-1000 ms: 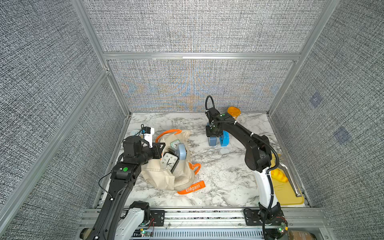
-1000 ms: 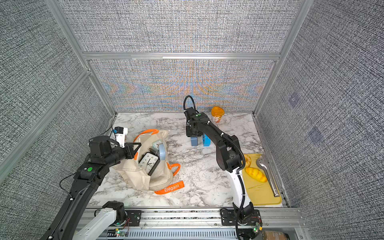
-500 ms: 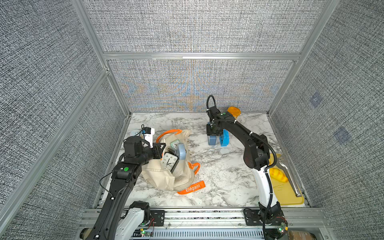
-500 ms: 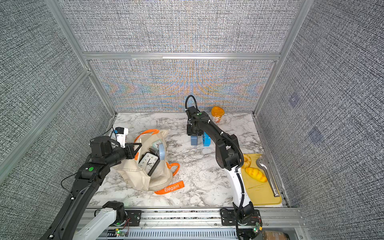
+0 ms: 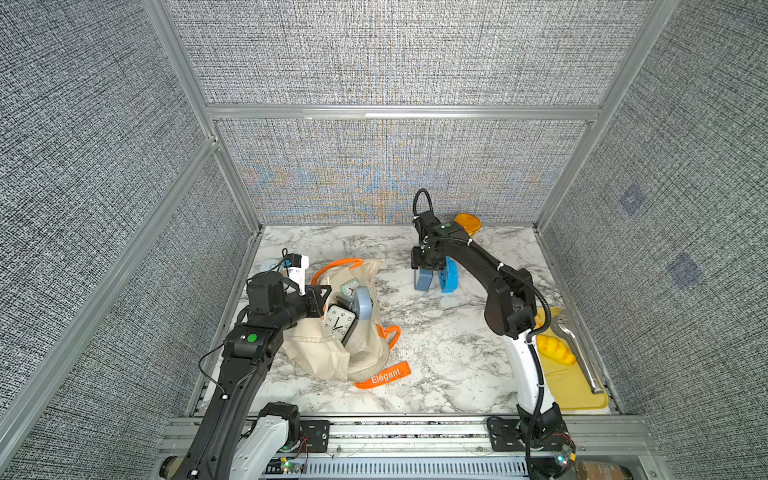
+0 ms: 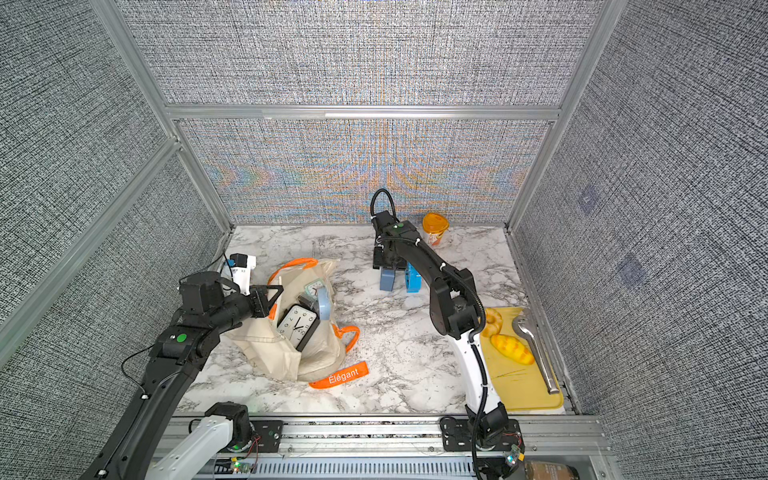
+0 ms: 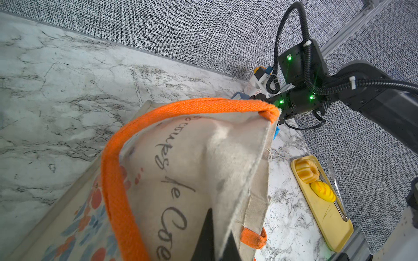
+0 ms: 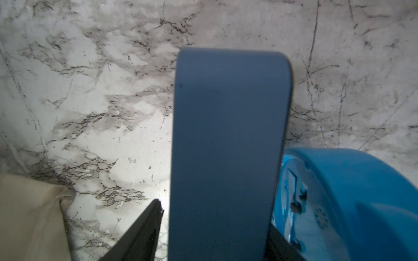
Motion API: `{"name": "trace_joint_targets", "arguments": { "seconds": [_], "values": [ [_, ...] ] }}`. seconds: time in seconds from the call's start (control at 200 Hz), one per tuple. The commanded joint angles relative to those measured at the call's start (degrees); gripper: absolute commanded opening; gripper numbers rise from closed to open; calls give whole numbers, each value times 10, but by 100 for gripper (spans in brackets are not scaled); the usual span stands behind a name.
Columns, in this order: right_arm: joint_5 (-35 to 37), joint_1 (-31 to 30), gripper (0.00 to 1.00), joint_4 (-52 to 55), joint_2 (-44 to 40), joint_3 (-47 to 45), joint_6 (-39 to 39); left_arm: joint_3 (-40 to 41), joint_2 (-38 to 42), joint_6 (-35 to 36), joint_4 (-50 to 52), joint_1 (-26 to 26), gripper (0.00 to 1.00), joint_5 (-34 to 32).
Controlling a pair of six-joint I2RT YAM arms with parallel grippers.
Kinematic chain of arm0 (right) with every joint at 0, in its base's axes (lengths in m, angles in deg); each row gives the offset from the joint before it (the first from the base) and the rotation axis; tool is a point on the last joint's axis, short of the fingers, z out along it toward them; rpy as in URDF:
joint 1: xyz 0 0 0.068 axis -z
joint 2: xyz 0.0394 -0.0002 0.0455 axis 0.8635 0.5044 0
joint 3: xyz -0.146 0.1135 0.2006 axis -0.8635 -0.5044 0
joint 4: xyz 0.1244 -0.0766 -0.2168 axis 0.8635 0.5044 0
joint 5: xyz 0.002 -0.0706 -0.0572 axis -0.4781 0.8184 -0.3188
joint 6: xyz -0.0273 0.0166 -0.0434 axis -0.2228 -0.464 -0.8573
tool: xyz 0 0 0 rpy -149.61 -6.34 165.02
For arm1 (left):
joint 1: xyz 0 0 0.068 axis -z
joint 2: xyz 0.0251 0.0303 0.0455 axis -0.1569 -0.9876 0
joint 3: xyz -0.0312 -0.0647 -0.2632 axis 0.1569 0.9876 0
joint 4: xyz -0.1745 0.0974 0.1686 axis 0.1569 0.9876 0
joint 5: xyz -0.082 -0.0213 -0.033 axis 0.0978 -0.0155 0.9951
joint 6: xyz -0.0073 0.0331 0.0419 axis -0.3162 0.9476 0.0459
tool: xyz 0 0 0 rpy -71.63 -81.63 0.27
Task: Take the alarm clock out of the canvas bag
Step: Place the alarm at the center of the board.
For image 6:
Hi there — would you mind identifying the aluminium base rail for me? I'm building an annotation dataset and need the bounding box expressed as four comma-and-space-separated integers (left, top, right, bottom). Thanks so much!
149, 413, 613, 480

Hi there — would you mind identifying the blue round whale alarm clock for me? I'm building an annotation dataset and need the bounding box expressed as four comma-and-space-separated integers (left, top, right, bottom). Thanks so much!
405, 263, 423, 294

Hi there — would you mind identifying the black square alarm clock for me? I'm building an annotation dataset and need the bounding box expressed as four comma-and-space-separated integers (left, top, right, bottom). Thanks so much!
276, 304, 320, 352

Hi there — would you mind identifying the beige canvas tote bag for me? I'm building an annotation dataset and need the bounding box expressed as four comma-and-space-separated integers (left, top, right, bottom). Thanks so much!
226, 258, 367, 389

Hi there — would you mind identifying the bundt cake toy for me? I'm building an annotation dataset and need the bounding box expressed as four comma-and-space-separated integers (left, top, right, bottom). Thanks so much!
481, 308, 503, 338

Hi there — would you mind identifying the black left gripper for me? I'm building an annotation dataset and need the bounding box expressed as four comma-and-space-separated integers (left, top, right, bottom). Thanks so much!
210, 283, 284, 334

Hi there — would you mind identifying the cup with orange lid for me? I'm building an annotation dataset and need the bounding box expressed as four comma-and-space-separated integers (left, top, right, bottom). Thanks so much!
422, 212, 450, 247

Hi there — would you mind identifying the white round alarm clock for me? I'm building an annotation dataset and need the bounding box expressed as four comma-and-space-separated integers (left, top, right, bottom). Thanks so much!
317, 286, 333, 321

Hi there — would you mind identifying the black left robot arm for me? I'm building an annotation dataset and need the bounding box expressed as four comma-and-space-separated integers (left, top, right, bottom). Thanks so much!
81, 271, 284, 479

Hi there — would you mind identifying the mint green square alarm clock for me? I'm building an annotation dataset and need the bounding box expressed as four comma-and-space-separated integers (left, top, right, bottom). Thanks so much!
303, 279, 327, 303

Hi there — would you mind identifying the yellow bread loaf toy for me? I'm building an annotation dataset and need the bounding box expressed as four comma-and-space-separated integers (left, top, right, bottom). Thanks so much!
490, 334, 535, 366

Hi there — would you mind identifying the yellow cutting board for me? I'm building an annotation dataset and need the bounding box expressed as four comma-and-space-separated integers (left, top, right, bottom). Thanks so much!
480, 307, 565, 414

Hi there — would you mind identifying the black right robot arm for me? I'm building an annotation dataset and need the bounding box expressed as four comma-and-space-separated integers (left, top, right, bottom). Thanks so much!
371, 210, 509, 451

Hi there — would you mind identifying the blue-grey rectangular alarm clock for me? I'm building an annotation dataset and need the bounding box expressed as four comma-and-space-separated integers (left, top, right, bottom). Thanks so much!
379, 268, 396, 292

